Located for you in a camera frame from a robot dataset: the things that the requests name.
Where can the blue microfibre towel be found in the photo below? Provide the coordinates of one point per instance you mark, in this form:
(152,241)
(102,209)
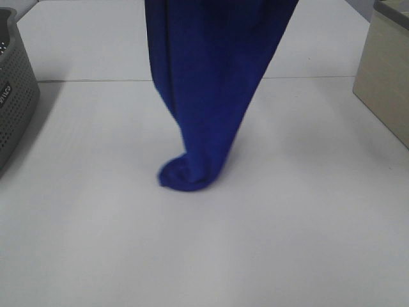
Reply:
(207,59)

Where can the grey perforated plastic basket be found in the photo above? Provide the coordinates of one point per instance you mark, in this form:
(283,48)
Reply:
(20,92)

